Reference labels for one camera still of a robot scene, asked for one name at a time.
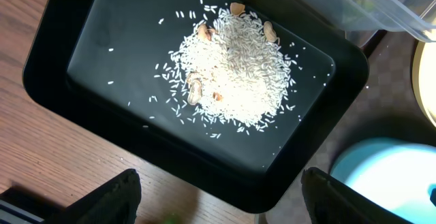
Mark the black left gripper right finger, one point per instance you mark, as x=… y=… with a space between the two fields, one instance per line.
x=329 y=201

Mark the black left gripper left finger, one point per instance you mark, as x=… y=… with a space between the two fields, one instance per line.
x=115 y=202

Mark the light blue bowl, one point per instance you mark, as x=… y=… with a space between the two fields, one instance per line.
x=397 y=175

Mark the yellow plate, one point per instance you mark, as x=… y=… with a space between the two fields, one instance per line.
x=423 y=78

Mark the rice food scraps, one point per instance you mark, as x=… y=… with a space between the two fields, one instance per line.
x=221 y=66

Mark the black waste tray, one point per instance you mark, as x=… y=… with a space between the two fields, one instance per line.
x=99 y=64

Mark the clear plastic waste bin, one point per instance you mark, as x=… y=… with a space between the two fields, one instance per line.
x=355 y=17

